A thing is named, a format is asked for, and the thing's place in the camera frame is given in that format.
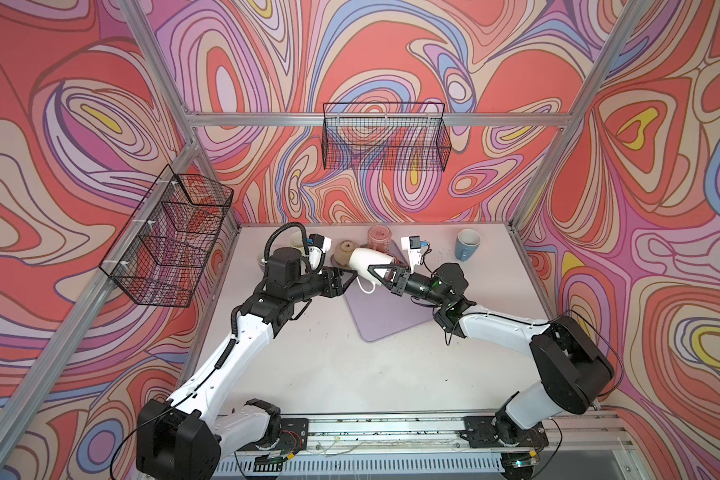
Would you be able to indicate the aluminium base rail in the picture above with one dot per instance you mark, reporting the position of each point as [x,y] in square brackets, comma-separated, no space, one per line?
[426,445]

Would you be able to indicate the pink patterned mug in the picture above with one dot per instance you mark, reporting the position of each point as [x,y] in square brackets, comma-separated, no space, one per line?
[379,238]

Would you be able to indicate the black wire basket back wall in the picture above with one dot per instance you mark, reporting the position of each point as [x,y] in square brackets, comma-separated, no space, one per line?
[385,136]

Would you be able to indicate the blue floral mug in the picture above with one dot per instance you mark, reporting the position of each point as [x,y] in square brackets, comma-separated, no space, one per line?
[467,243]

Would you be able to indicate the light green mug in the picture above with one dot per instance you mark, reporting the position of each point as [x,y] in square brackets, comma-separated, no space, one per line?
[296,241]

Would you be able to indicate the black wire basket wall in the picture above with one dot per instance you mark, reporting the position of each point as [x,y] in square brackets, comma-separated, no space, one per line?
[176,225]
[385,136]

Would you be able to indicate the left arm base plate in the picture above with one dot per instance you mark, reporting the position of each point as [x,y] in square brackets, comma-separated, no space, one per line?
[292,438]

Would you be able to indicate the lavender tray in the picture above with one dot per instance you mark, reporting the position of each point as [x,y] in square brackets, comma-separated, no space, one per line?
[383,314]

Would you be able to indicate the white mug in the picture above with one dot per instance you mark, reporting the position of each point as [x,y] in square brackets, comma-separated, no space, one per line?
[360,261]

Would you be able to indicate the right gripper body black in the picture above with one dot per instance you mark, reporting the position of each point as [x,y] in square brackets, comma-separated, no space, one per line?
[417,285]

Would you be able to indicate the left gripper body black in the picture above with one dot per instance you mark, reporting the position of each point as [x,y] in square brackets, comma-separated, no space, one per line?
[324,289]

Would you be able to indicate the black wire basket left wall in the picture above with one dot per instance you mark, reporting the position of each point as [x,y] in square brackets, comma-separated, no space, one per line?
[176,225]

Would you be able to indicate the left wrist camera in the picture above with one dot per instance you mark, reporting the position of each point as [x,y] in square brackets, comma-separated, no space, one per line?
[318,246]

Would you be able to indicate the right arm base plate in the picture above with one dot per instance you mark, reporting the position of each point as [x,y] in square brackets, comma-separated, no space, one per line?
[489,432]

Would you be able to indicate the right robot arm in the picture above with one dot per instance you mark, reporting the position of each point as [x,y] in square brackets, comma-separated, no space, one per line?
[572,370]

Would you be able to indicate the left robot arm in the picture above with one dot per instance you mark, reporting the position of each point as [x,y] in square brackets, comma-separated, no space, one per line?
[185,436]

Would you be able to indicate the beige ceramic teapot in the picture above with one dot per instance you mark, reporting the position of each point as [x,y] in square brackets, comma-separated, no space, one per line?
[343,252]

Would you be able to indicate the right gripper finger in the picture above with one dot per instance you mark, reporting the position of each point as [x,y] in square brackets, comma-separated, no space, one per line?
[385,280]
[390,268]

